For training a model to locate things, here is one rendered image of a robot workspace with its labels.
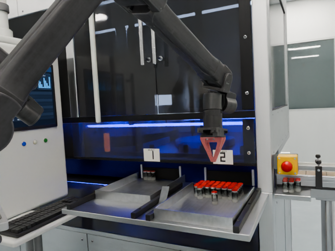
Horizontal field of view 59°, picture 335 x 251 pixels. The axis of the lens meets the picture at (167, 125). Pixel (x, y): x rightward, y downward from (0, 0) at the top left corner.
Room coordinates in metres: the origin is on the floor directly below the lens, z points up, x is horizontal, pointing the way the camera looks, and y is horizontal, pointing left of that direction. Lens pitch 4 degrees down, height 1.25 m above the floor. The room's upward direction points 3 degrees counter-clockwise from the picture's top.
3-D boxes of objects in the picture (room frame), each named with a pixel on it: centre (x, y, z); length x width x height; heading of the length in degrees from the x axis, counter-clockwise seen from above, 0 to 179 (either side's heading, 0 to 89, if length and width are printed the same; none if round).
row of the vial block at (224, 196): (1.13, -0.17, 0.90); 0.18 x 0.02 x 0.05; 63
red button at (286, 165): (1.11, -0.44, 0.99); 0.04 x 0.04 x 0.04; 64
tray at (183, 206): (1.05, -0.13, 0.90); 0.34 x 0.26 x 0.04; 153
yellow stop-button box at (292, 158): (1.15, -0.46, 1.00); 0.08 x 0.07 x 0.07; 154
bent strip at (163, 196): (1.06, 0.05, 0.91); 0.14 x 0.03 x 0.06; 154
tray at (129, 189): (1.30, 0.12, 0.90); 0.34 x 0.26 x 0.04; 154
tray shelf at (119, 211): (1.17, 0.00, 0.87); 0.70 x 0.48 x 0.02; 64
